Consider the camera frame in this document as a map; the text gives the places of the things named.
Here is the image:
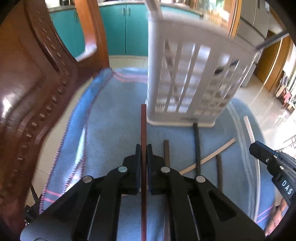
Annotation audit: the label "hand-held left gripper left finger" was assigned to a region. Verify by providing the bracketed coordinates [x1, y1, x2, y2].
[20, 144, 142, 241]

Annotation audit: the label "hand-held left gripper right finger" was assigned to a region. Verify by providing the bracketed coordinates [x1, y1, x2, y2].
[147, 144, 266, 241]

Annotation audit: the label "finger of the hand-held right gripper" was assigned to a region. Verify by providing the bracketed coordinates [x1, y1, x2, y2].
[249, 141, 279, 173]

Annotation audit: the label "dark red chopstick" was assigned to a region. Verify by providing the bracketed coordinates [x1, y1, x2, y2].
[140, 104, 148, 241]

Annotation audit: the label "light wooden chopstick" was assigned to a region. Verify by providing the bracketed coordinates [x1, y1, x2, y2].
[163, 39, 181, 105]
[179, 138, 237, 176]

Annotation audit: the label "white plastic utensil basket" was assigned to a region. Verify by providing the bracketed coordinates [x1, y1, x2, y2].
[144, 0, 260, 127]

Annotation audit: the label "black chopstick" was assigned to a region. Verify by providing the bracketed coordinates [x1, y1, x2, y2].
[214, 32, 290, 76]
[193, 122, 201, 176]

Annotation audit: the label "person's right hand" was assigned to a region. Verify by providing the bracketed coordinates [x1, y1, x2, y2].
[265, 199, 289, 235]

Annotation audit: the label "white chopstick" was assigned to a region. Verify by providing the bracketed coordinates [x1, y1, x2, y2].
[243, 116, 260, 223]

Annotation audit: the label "light wooden stool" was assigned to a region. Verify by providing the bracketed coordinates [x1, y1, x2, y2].
[281, 136, 296, 151]

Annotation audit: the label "blue striped cloth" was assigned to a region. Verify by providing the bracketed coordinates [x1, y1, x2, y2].
[38, 67, 278, 241]

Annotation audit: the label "rack with garments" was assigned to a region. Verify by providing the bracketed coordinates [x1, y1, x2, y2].
[275, 70, 296, 109]

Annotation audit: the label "wooden interior door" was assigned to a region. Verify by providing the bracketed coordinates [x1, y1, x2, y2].
[254, 35, 292, 92]

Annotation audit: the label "teal kitchen base cabinets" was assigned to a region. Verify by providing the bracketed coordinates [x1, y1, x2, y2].
[48, 2, 201, 57]

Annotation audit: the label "grey refrigerator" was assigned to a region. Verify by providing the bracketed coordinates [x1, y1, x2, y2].
[233, 0, 271, 87]

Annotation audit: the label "wooden framed glass door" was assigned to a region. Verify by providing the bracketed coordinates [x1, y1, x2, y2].
[199, 0, 242, 40]

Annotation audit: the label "carved wooden chair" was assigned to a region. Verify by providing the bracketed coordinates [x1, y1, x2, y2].
[0, 0, 110, 234]

